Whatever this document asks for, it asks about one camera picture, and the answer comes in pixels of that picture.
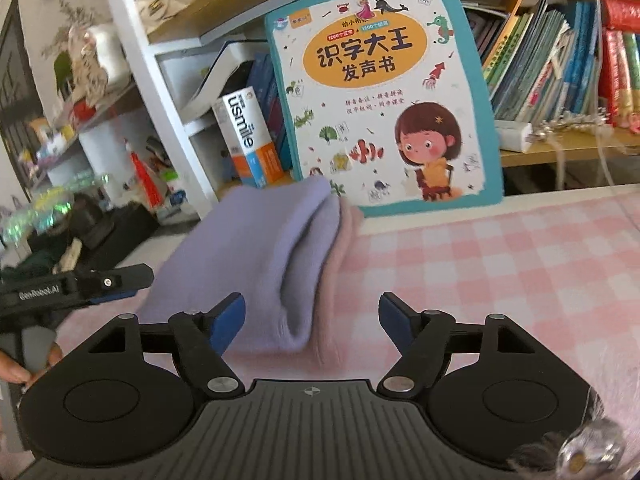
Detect purple and pink knit sweater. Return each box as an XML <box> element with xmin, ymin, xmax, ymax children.
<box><xmin>137</xmin><ymin>177</ymin><xmax>362</xmax><ymax>370</ymax></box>

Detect person's left hand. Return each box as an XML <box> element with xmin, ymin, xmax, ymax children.
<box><xmin>0</xmin><ymin>342</ymin><xmax>63</xmax><ymax>388</ymax></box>

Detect black teapot on stand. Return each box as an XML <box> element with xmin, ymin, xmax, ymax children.
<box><xmin>27</xmin><ymin>193</ymin><xmax>160</xmax><ymax>270</ymax></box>

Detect red tassel ornament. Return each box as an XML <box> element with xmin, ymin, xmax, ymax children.
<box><xmin>125</xmin><ymin>140</ymin><xmax>166</xmax><ymax>209</ymax></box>

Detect pink checkered table mat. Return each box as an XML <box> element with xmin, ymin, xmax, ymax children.
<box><xmin>54</xmin><ymin>188</ymin><xmax>640</xmax><ymax>480</ymax></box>

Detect white usmile box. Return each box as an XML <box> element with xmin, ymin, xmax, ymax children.
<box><xmin>213</xmin><ymin>87</ymin><xmax>284</xmax><ymax>188</ymax></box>

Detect white power adapter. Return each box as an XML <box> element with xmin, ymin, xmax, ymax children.
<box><xmin>495</xmin><ymin>120</ymin><xmax>533</xmax><ymax>154</ymax></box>

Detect teal children's sound book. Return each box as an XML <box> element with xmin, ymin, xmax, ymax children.
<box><xmin>265</xmin><ymin>0</ymin><xmax>503</xmax><ymax>217</ymax></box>

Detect row of leaning books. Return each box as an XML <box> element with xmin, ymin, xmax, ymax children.
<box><xmin>463</xmin><ymin>0</ymin><xmax>599</xmax><ymax>125</ymax></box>

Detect red dictionary books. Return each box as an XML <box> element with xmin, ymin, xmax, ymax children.
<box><xmin>599</xmin><ymin>0</ymin><xmax>639</xmax><ymax>136</ymax></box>

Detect white shelf frame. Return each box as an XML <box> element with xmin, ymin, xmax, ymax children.
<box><xmin>96</xmin><ymin>0</ymin><xmax>222</xmax><ymax>220</ymax></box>

